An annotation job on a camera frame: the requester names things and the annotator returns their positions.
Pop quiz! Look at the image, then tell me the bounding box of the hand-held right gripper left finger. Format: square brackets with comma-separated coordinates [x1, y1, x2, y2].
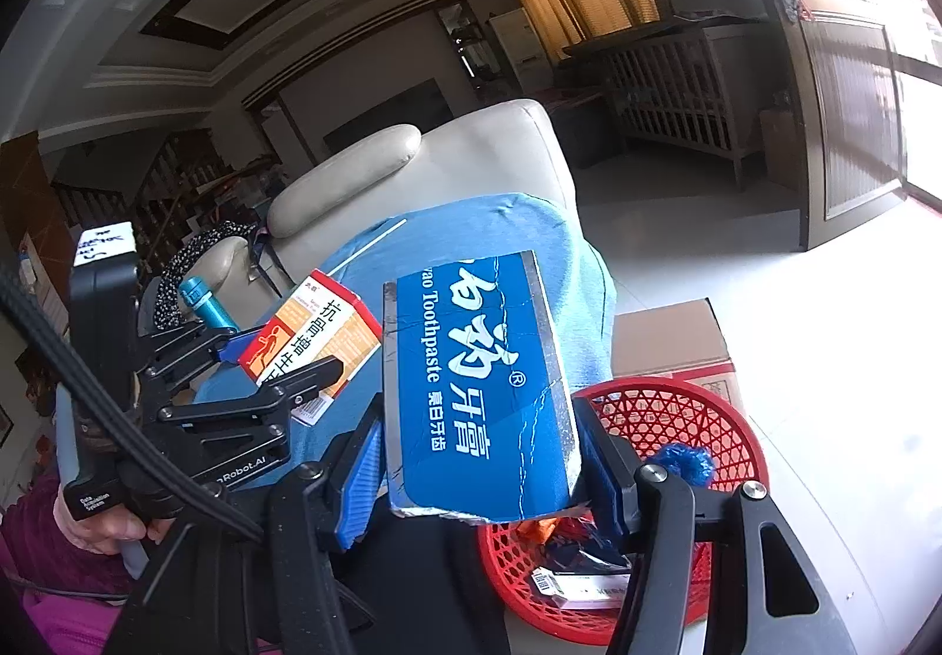
[121, 393, 390, 655]

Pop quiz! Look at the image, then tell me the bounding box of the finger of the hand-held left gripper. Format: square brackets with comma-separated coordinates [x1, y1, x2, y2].
[136, 322, 263, 385]
[158, 356, 346, 436]

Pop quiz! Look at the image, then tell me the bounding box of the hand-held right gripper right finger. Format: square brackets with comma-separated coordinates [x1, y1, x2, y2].
[572, 397, 858, 655]

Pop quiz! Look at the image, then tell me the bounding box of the orange and white medicine box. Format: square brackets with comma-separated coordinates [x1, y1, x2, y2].
[237, 268, 384, 428]

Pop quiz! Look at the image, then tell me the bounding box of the blue plastic bag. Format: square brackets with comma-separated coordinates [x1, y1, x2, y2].
[651, 443, 715, 488]

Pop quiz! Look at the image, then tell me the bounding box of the red plastic mesh basket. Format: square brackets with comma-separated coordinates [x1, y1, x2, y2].
[477, 376, 770, 637]

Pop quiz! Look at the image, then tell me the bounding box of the blue toothpaste box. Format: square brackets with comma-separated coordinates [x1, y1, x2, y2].
[381, 250, 582, 524]

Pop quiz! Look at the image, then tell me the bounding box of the person's left forearm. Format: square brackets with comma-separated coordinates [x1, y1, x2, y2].
[0, 504, 137, 597]

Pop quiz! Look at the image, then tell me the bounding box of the person's left hand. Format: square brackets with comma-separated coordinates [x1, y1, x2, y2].
[57, 482, 178, 557]

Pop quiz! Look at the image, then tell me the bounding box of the teal thermos bottle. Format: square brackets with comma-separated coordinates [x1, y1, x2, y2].
[178, 277, 238, 332]

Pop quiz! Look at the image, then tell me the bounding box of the black white-dotted garment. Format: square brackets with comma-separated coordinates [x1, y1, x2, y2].
[156, 220, 255, 332]

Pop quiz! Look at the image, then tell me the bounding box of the brown cardboard box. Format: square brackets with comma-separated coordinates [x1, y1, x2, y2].
[611, 297, 744, 421]

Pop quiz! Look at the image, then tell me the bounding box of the thin white stick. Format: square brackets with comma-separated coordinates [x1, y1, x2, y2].
[327, 219, 407, 274]

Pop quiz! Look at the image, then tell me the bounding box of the wooden staircase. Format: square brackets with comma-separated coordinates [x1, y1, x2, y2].
[51, 128, 244, 266]

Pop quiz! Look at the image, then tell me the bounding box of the blue tablecloth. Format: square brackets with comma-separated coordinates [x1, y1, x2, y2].
[193, 191, 618, 472]

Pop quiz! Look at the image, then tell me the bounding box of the cream leather sofa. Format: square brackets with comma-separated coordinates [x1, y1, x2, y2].
[180, 99, 579, 325]

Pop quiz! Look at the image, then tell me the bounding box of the black television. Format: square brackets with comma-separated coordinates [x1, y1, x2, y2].
[322, 79, 453, 151]

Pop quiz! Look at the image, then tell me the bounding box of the wooden baby crib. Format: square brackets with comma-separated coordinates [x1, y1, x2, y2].
[563, 18, 770, 174]

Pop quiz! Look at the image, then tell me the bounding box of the dark display cabinet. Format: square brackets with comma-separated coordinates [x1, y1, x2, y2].
[437, 0, 490, 82]

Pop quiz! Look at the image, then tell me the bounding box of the white standing air conditioner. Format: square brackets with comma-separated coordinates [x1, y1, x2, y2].
[489, 11, 546, 83]

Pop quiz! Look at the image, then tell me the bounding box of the brown wooden door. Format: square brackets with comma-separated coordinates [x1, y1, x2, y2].
[765, 0, 910, 251]

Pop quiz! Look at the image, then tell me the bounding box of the black braided cable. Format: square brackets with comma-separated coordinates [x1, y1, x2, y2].
[0, 264, 262, 542]

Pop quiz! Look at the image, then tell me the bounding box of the dark bag strap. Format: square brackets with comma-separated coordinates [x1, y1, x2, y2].
[246, 224, 284, 295]

